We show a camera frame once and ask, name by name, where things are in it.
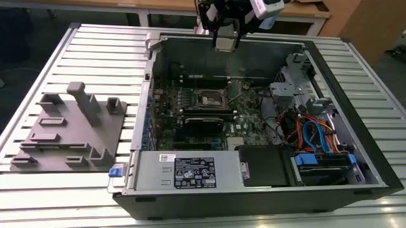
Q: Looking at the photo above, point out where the metal socket cover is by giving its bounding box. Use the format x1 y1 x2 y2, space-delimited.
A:
223 81 243 106

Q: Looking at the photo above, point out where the silver chipset heatsink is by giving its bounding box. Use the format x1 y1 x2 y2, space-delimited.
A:
229 136 247 146

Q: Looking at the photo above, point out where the silver CPU chip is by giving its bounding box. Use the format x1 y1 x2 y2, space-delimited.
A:
215 25 239 52

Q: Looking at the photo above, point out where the black graphics card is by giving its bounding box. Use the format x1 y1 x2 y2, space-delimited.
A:
183 117 225 137

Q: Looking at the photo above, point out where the blue power supply latch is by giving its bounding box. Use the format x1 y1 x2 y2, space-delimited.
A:
107 167 123 179

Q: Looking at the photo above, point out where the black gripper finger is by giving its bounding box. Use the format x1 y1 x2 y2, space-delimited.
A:
213 23 221 49
234 20 247 49

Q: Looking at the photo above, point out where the hard disk in blue carrier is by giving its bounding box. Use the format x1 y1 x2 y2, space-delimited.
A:
291 153 357 186

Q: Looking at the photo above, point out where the green motherboard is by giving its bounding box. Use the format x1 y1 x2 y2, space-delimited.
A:
149 79 279 152

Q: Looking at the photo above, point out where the wooden cabinet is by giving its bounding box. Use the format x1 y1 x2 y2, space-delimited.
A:
320 0 406 65

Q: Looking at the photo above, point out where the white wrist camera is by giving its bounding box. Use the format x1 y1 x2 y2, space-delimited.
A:
250 0 286 21

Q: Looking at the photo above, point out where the black PC case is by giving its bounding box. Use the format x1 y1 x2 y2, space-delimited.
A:
107 30 405 221

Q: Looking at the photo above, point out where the blue wire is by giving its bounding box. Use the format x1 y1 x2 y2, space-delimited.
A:
302 121 334 156

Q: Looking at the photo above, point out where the metal disk bay cage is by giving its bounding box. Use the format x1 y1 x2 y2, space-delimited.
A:
269 53 337 116

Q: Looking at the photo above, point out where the CPU socket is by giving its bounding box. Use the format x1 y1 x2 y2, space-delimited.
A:
194 87 235 111

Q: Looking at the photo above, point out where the grey parts rack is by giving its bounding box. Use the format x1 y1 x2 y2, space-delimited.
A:
10 82 129 172

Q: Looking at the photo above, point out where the orange wire bundle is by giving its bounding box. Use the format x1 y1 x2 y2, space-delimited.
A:
279 113 350 153

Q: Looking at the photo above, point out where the silver power supply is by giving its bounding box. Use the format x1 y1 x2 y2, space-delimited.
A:
127 150 242 190

